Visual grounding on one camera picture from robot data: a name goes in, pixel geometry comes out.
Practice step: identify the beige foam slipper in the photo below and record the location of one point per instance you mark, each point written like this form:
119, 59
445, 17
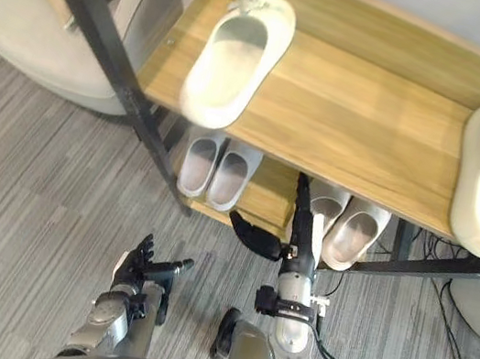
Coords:
353, 236
333, 203

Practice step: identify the grey foam slipper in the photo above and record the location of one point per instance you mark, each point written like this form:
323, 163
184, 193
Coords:
198, 167
231, 178

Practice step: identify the wooden shoe rack black frame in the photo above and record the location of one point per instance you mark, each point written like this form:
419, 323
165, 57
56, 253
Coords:
352, 97

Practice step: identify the robot right leg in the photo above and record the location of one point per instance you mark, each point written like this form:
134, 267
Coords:
247, 348

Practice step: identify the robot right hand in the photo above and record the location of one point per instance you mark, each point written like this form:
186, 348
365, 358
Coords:
301, 241

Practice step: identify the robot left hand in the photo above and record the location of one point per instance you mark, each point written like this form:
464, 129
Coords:
136, 268

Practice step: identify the robot left leg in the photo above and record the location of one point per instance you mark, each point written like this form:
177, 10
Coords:
150, 322

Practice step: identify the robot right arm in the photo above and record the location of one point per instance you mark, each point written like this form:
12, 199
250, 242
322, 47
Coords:
293, 328

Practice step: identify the cream slipper with bow charm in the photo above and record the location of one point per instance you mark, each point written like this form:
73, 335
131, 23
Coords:
226, 75

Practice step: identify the cream round floor cushion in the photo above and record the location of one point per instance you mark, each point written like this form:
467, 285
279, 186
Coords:
35, 46

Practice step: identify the robot leg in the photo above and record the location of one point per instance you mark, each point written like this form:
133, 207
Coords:
247, 348
150, 322

